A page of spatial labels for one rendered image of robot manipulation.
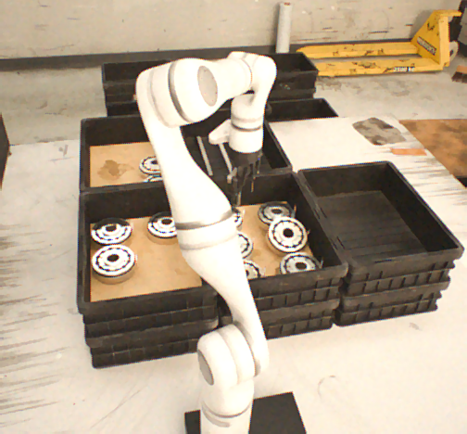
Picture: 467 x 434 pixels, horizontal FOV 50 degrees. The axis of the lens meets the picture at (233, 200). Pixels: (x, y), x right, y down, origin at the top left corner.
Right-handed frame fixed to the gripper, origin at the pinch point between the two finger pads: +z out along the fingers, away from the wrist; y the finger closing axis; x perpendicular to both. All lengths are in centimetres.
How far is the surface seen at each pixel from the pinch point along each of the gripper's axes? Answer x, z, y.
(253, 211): 3.4, 17.5, 14.4
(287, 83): 58, 48, 159
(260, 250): -5.9, 17.4, 1.3
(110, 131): 61, 13, 20
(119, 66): 144, 44, 116
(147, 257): 17.4, 17.4, -16.3
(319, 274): -24.5, 7.5, -7.6
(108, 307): 8.9, 8.2, -39.0
